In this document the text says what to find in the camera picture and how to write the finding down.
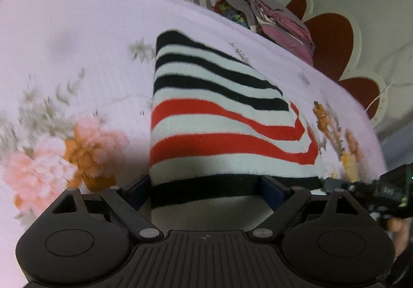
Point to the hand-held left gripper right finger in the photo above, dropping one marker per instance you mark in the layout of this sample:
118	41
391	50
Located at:
269	189

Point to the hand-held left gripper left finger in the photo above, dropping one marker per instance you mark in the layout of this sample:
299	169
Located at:
142	189

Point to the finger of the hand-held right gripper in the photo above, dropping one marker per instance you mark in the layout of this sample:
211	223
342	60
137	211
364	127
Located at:
337	184

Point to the black red white striped sweater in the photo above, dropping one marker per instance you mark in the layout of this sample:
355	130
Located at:
226	107

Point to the person's right hand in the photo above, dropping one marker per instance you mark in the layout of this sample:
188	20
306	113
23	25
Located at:
398	233

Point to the red and white headboard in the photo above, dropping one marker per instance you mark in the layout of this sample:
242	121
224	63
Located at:
332	39

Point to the pile of pink grey bedding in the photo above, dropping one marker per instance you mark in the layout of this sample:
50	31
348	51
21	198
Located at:
290	27

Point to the pink floral bedsheet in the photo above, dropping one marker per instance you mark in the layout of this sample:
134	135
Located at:
80	33

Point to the colourful patterned cloth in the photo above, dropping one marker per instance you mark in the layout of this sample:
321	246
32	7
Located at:
232	14

